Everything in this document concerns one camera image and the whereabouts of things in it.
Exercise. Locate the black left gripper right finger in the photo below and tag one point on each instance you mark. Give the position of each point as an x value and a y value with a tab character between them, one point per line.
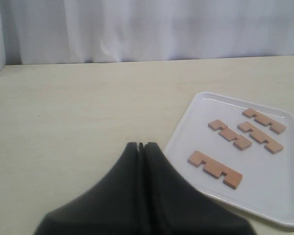
177	208

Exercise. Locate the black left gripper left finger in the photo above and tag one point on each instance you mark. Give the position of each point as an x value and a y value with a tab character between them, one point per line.
116	205

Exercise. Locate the wooden notched piece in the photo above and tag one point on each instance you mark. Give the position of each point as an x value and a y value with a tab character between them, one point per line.
239	141
214	168
260	137
264	120

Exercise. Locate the white plastic tray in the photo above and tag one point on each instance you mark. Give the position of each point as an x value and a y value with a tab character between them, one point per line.
267	187

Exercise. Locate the white curtain backdrop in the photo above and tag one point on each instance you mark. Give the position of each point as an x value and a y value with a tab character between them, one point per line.
103	31

